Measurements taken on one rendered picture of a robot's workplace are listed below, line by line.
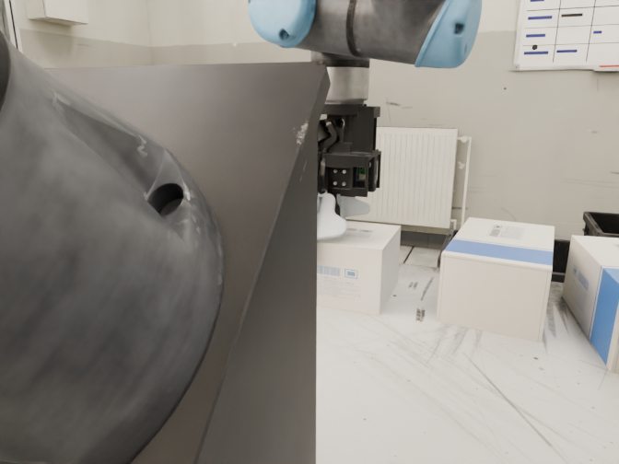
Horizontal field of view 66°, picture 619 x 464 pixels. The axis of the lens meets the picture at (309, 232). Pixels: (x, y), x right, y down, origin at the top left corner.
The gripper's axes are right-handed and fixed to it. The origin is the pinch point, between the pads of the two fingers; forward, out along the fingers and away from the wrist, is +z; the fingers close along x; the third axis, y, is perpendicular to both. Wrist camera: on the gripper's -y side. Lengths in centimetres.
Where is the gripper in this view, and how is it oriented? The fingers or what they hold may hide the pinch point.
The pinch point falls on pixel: (321, 248)
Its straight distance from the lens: 68.6
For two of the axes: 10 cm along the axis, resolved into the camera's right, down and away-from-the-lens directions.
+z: -0.1, 9.6, 2.8
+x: 3.6, -2.6, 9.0
